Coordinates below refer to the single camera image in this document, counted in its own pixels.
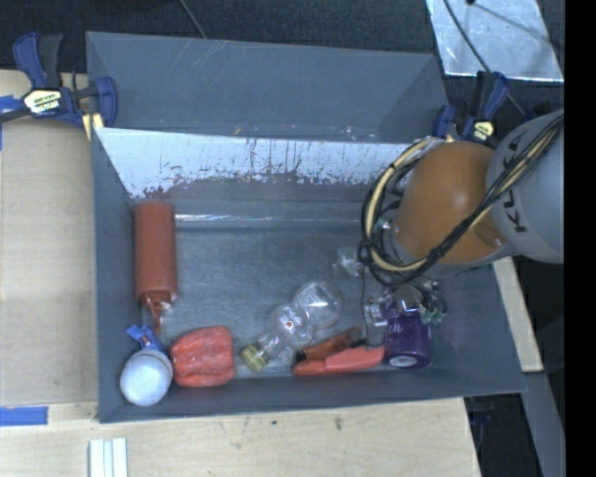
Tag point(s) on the red toy bell pepper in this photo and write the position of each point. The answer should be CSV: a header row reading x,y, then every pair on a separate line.
x,y
202,357

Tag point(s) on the small clear glass thing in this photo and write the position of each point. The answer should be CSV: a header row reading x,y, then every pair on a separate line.
x,y
347,262

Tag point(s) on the pale wood flat board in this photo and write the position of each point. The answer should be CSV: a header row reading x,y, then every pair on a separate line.
x,y
44,266

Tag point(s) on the red-brown spray bottle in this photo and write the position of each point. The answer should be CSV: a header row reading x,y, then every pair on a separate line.
x,y
155,251

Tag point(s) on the purple cup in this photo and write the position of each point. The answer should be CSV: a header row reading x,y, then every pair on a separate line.
x,y
408,341

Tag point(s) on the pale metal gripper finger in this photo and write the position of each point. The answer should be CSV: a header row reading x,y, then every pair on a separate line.
x,y
376,322

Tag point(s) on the orange-red pliers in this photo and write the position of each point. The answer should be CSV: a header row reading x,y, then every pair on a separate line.
x,y
345,360

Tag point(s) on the grey metal bin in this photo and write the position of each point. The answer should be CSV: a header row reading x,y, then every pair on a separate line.
x,y
258,266

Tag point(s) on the white spray bottle blue nozzle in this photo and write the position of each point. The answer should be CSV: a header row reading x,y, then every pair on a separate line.
x,y
146,375

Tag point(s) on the clear plastic bottle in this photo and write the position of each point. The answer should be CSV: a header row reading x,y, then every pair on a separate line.
x,y
303,316

